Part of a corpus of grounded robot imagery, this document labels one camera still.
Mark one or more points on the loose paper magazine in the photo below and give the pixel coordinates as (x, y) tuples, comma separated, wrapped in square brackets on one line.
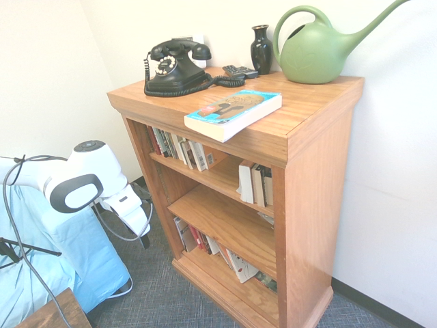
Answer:
[(267, 219)]

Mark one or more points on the light blue cloth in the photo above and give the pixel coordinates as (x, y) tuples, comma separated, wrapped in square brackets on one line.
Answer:
[(78, 246)]

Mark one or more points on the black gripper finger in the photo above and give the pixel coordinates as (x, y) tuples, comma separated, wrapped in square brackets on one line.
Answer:
[(145, 241)]

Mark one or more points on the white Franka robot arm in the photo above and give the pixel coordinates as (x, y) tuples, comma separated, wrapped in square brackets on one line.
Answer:
[(92, 164)]

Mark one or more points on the black remote control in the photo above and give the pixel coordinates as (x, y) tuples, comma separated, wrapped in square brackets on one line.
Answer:
[(233, 70), (248, 71)]

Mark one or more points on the black glossy vase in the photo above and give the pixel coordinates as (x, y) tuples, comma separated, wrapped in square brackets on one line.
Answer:
[(261, 51)]

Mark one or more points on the white book with barcode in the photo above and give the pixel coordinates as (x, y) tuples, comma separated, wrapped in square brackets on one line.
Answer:
[(200, 158)]

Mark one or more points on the green plastic watering can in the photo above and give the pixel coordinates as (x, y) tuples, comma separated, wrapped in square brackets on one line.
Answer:
[(312, 51)]

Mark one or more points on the thick white-paged book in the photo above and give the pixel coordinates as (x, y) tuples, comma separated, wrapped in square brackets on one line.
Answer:
[(246, 182)]

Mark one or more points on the white book red figures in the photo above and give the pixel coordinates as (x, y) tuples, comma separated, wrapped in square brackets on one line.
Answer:
[(243, 267)]

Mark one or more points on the white tall book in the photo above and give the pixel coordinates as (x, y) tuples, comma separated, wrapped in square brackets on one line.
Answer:
[(181, 235)]

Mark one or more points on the black tripod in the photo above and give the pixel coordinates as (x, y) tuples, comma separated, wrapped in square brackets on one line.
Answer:
[(20, 246)]

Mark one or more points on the tan cover book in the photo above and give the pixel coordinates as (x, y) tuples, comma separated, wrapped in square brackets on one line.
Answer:
[(258, 186)]

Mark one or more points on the grey cover book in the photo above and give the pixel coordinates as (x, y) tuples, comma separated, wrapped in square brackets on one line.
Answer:
[(189, 155)]

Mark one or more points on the white slim book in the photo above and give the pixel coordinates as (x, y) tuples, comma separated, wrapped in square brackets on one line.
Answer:
[(179, 148)]

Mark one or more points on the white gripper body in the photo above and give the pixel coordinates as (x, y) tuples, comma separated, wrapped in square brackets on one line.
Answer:
[(128, 208)]

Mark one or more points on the black spine book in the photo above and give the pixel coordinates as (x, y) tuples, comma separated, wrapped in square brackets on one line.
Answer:
[(268, 186)]

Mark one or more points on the black rotary telephone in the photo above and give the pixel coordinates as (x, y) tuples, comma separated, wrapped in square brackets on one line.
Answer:
[(174, 68), (205, 83)]

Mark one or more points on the white wall outlet plate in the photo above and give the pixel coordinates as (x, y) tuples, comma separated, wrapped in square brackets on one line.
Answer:
[(198, 39)]

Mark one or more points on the dark wooden table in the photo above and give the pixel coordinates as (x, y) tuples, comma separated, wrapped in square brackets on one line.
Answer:
[(58, 312)]

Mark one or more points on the oak wooden bookshelf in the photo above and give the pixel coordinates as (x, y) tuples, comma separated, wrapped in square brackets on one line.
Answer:
[(314, 191)]

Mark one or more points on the beige leaning book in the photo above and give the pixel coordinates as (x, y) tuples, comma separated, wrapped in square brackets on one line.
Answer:
[(226, 257)]

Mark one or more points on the dark red spine book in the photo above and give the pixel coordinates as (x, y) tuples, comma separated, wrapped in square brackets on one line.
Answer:
[(153, 140)]

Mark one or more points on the turquoise paperback book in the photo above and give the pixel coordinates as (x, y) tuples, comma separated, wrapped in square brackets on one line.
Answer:
[(235, 111)]

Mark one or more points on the orange cover book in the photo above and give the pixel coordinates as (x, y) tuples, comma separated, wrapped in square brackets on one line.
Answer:
[(215, 157)]

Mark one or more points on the white thin book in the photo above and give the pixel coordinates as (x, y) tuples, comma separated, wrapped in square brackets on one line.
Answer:
[(212, 245)]

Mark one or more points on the dark flat book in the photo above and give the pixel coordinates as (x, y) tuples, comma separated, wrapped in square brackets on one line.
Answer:
[(267, 282)]

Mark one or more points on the dark green spine book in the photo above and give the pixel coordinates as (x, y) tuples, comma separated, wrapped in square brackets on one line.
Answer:
[(167, 145)]

